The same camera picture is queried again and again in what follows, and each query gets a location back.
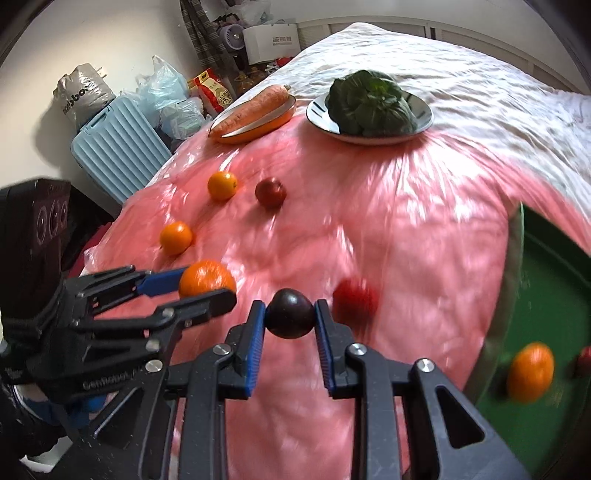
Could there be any red strawberry-like apple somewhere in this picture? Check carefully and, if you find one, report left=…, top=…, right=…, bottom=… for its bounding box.
left=332, top=277, right=379, bottom=329

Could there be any red yellow snack packet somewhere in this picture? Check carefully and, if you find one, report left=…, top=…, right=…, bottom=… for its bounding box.
left=187, top=68, right=233, bottom=117

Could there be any white floral bedsheet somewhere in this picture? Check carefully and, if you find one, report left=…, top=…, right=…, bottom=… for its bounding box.
left=238, top=22, right=590, bottom=214

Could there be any dark red small apple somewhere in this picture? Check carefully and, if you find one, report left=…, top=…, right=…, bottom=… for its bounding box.
left=254, top=177, right=287, bottom=210

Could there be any clear blue plastic bag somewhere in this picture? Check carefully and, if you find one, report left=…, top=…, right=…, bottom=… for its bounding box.
left=120, top=55, right=207, bottom=141

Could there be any carrot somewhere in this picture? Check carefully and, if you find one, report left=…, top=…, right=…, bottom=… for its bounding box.
left=208, top=85, right=290, bottom=139

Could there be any plaid hanging cloth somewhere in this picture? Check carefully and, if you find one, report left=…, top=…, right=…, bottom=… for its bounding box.
left=179, top=0, right=238, bottom=77

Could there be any small orange edge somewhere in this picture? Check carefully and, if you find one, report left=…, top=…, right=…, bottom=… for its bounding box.
left=159, top=221, right=193, bottom=257

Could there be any left blue gloved hand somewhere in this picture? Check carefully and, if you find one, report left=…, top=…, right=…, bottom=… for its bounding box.
left=23, top=395, right=108, bottom=429

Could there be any grey printed bag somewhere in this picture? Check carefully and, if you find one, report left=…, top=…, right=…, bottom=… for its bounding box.
left=53, top=63, right=116, bottom=132

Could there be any large orange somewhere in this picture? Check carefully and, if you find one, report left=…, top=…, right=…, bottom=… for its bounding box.
left=506, top=342, right=555, bottom=404
left=177, top=260, right=236, bottom=298

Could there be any pink plastic sheet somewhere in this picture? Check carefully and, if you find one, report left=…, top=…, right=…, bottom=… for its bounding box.
left=86, top=114, right=590, bottom=386

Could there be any small orange near carrot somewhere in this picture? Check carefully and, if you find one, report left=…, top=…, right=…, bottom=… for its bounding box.
left=207, top=171, right=238, bottom=202

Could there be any white cardboard box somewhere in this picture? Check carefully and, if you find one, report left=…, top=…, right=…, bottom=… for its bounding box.
left=243, top=24, right=301, bottom=65

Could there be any dark purple plum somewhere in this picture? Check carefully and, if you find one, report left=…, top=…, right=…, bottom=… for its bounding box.
left=264, top=288, right=317, bottom=340

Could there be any green tray box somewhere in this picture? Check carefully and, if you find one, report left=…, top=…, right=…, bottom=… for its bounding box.
left=464, top=202, right=591, bottom=480

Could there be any small desk fan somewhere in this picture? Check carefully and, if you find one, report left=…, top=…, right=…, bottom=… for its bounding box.
left=218, top=23, right=245, bottom=52

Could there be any orange oval dish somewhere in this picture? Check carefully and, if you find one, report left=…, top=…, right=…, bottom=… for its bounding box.
left=208, top=95, right=297, bottom=145

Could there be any light blue suitcase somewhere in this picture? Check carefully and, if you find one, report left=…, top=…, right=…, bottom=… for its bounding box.
left=70, top=97, right=171, bottom=204

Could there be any green leafy vegetable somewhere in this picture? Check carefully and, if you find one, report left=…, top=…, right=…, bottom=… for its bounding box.
left=325, top=70, right=417, bottom=138

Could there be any white round plate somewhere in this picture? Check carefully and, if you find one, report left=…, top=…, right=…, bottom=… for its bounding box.
left=305, top=91, right=434, bottom=146

